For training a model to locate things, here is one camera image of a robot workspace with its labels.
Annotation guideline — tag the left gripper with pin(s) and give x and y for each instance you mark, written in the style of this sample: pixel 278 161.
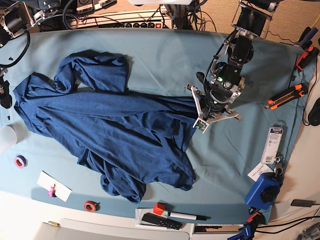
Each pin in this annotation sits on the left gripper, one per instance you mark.
pixel 209 112

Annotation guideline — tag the blue t-shirt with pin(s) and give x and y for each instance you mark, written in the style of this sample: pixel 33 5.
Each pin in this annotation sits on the blue t-shirt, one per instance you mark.
pixel 130 138

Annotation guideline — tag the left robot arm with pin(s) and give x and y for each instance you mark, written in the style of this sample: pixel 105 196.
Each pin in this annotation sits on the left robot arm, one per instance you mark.
pixel 222 81

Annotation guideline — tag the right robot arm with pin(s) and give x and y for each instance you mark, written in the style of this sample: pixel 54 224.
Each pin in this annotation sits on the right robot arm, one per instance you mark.
pixel 18 19

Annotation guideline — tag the translucent plastic cup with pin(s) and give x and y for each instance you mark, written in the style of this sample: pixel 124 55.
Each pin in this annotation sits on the translucent plastic cup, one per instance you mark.
pixel 8 138

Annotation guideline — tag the purple tape roll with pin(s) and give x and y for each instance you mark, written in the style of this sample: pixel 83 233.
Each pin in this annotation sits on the purple tape roll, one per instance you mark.
pixel 20 161

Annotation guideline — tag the blister pack with tool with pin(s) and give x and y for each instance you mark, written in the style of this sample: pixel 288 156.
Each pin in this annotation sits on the blister pack with tool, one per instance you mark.
pixel 273 140

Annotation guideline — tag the white paper card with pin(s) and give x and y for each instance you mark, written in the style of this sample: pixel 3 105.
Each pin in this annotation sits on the white paper card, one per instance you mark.
pixel 258 170

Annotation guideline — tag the orange black utility knife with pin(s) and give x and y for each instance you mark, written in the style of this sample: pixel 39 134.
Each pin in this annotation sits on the orange black utility knife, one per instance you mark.
pixel 290 94

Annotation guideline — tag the blue box with black knob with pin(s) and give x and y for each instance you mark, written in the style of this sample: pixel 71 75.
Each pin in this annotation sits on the blue box with black knob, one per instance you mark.
pixel 264 191

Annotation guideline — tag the black computer mouse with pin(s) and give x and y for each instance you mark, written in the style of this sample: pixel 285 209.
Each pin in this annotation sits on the black computer mouse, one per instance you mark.
pixel 313 117

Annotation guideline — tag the white card with pink clip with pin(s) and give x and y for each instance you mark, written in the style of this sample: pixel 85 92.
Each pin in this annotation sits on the white card with pink clip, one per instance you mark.
pixel 53 187

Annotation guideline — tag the orange black clamp right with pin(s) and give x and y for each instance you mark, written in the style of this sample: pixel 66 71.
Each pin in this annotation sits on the orange black clamp right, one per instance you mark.
pixel 306 57

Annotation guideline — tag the white black marker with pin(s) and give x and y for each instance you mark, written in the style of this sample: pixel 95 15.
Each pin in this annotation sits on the white black marker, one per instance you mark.
pixel 187 216

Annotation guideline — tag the red cube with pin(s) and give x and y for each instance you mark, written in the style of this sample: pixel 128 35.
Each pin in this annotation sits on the red cube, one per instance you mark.
pixel 159 208

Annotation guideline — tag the blue black clamp top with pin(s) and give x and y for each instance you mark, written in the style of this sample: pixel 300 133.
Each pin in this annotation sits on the blue black clamp top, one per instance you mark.
pixel 306 36

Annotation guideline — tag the orange clamp bottom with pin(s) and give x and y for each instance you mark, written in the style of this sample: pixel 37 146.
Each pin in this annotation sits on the orange clamp bottom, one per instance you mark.
pixel 250 219

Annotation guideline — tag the black remote control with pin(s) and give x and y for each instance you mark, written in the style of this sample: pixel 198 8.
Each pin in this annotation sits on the black remote control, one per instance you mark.
pixel 161 221

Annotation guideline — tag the blue clamp bottom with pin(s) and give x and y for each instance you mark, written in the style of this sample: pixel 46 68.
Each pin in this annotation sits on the blue clamp bottom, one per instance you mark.
pixel 245 234

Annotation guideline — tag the black small device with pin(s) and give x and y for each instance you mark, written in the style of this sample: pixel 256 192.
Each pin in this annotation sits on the black small device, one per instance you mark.
pixel 302 203

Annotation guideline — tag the red tape roll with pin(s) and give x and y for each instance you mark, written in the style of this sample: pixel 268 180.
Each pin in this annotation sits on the red tape roll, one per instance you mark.
pixel 91 206

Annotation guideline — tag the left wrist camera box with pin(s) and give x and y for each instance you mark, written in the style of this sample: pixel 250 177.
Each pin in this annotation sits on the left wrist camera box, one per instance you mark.
pixel 201 125

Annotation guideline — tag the power strip with red switch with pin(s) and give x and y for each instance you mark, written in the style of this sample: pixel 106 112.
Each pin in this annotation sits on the power strip with red switch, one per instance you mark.
pixel 149 19

